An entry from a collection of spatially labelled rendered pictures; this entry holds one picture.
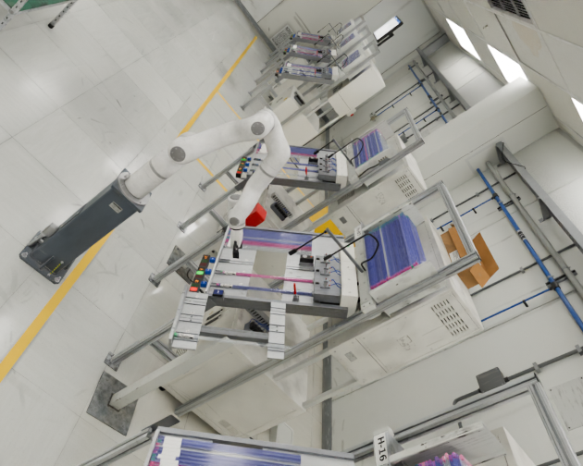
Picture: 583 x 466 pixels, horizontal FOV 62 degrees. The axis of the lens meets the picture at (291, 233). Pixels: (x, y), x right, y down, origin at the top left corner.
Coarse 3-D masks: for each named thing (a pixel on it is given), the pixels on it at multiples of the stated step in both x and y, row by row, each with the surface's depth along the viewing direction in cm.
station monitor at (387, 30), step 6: (396, 18) 633; (390, 24) 634; (396, 24) 608; (402, 24) 604; (378, 30) 654; (384, 30) 631; (390, 30) 609; (378, 36) 623; (384, 36) 612; (390, 36) 636; (378, 42) 616; (384, 42) 641
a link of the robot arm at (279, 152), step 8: (272, 112) 218; (272, 128) 218; (280, 128) 219; (272, 136) 217; (280, 136) 216; (272, 144) 215; (280, 144) 214; (288, 144) 217; (272, 152) 216; (280, 152) 215; (288, 152) 217; (264, 160) 220; (272, 160) 217; (280, 160) 216; (264, 168) 219; (272, 168) 218; (280, 168) 221
